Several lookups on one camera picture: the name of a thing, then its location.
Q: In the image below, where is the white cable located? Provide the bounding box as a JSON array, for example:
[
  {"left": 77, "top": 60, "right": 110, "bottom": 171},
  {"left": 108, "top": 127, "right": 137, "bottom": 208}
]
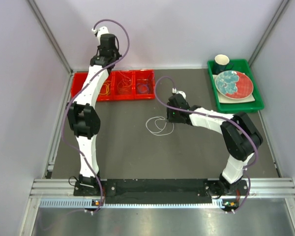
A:
[{"left": 145, "top": 116, "right": 175, "bottom": 137}]

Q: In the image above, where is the pink cable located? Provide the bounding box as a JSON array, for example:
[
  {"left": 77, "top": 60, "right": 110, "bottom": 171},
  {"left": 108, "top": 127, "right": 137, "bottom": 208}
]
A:
[{"left": 117, "top": 71, "right": 134, "bottom": 94}]

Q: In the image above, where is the yellow cable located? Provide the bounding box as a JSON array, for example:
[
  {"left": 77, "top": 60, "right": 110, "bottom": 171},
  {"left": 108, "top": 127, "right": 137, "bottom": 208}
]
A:
[{"left": 99, "top": 80, "right": 113, "bottom": 97}]

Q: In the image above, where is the orange cable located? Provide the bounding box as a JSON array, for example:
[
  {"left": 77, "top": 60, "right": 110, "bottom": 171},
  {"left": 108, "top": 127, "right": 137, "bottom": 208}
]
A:
[{"left": 117, "top": 78, "right": 134, "bottom": 95}]

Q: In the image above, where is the blue cable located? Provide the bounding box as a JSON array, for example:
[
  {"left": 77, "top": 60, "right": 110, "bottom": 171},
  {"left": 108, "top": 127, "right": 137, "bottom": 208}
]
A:
[{"left": 135, "top": 71, "right": 155, "bottom": 94}]

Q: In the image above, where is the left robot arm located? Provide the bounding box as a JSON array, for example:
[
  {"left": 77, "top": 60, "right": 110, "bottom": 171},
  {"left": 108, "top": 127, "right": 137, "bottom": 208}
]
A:
[{"left": 67, "top": 27, "right": 121, "bottom": 196}]

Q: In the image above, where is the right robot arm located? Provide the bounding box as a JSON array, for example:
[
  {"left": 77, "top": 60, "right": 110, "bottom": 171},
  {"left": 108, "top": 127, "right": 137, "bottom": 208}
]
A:
[{"left": 166, "top": 88, "right": 263, "bottom": 195}]

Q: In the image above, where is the red compartment bin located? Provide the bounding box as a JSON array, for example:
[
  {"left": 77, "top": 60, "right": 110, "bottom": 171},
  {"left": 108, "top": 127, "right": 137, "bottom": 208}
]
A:
[{"left": 71, "top": 69, "right": 156, "bottom": 103}]

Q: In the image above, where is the white square plate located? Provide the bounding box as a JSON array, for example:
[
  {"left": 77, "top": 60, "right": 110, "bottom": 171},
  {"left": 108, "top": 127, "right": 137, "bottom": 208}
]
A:
[{"left": 213, "top": 72, "right": 256, "bottom": 104}]

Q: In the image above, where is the blue and red plate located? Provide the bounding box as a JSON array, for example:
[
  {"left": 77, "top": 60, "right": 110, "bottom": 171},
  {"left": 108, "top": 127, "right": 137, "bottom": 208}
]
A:
[{"left": 215, "top": 70, "right": 254, "bottom": 101}]

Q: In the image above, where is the dark green mug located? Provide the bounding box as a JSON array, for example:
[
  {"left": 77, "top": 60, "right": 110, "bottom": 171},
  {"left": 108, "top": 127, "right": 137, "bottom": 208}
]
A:
[{"left": 212, "top": 54, "right": 234, "bottom": 75}]

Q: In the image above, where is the green plastic tray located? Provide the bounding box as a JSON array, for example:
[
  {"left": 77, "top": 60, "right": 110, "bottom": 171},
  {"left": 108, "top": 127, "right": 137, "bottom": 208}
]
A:
[{"left": 207, "top": 59, "right": 265, "bottom": 114}]

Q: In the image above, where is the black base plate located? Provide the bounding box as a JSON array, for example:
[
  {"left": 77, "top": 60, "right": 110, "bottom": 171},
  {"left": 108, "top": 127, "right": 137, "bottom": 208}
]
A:
[{"left": 74, "top": 178, "right": 248, "bottom": 198}]

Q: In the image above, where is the grey cable duct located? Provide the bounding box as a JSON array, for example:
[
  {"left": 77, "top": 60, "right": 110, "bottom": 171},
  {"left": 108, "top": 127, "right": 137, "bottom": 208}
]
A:
[{"left": 39, "top": 198, "right": 235, "bottom": 209}]

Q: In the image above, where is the aluminium frame rail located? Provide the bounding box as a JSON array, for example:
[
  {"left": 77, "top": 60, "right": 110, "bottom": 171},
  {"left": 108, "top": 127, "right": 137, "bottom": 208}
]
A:
[{"left": 17, "top": 178, "right": 295, "bottom": 236}]

